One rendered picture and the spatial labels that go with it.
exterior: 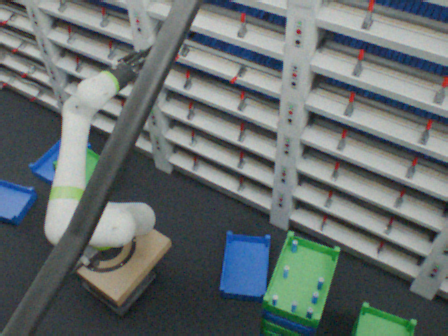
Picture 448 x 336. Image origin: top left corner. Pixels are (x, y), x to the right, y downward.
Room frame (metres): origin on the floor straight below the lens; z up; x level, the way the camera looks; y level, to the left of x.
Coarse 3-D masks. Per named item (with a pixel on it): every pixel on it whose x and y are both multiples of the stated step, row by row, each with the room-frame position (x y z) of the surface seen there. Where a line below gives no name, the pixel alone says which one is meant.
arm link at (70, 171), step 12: (72, 108) 1.28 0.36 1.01; (72, 120) 1.25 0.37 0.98; (84, 120) 1.26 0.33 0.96; (72, 132) 1.20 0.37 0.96; (84, 132) 1.21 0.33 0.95; (72, 144) 1.16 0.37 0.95; (84, 144) 1.18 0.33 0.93; (60, 156) 1.13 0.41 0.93; (72, 156) 1.12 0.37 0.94; (84, 156) 1.14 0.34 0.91; (60, 168) 1.08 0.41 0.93; (72, 168) 1.07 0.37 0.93; (84, 168) 1.10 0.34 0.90; (60, 180) 1.03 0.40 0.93; (72, 180) 1.03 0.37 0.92; (84, 180) 1.05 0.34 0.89
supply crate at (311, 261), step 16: (288, 240) 1.01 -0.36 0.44; (304, 240) 0.99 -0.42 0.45; (288, 256) 0.96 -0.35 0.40; (304, 256) 0.95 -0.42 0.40; (320, 256) 0.94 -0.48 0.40; (336, 256) 0.91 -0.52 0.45; (304, 272) 0.88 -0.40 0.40; (320, 272) 0.88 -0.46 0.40; (272, 288) 0.84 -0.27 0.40; (288, 288) 0.83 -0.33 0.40; (304, 288) 0.82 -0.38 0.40; (288, 304) 0.77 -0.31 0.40; (304, 304) 0.76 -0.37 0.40; (320, 304) 0.75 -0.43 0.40; (304, 320) 0.69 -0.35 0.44
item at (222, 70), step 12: (156, 36) 1.78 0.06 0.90; (180, 60) 1.66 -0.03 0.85; (192, 60) 1.62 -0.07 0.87; (204, 60) 1.61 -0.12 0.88; (216, 72) 1.55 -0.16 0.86; (228, 72) 1.52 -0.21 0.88; (252, 72) 1.49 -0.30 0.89; (252, 84) 1.45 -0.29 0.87; (264, 84) 1.43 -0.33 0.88; (276, 84) 1.41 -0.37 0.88; (276, 96) 1.39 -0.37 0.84
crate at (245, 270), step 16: (240, 240) 1.28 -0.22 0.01; (256, 240) 1.26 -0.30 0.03; (240, 256) 1.20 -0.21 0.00; (256, 256) 1.19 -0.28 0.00; (224, 272) 1.13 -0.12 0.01; (240, 272) 1.12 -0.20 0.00; (256, 272) 1.11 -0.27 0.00; (224, 288) 1.05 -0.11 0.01; (240, 288) 1.04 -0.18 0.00; (256, 288) 1.03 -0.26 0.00
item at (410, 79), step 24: (312, 48) 1.32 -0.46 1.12; (336, 48) 1.32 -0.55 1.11; (360, 48) 1.31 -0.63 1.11; (384, 48) 1.27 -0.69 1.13; (336, 72) 1.25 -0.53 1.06; (360, 72) 1.22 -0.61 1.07; (384, 72) 1.20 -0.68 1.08; (408, 72) 1.17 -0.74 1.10; (432, 72) 1.15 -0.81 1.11; (408, 96) 1.10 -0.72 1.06; (432, 96) 1.08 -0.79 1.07
